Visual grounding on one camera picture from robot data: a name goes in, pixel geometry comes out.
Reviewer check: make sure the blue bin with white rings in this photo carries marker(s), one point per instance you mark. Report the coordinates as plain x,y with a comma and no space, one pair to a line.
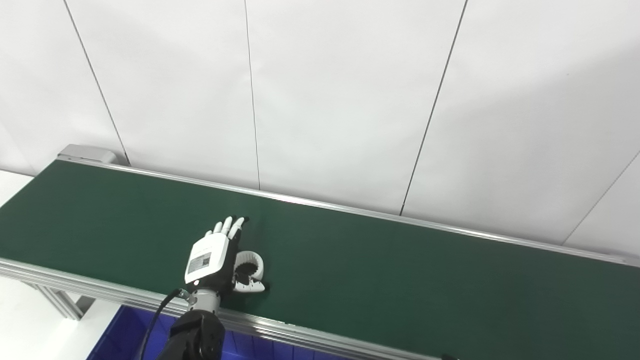
117,335

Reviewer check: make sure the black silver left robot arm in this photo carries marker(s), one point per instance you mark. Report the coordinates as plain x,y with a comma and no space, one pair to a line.
197,332

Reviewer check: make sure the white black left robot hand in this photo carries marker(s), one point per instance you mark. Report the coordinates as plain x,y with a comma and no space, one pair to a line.
210,255

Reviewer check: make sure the green conveyor belt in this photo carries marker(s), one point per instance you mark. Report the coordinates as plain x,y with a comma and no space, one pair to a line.
100,292
400,280

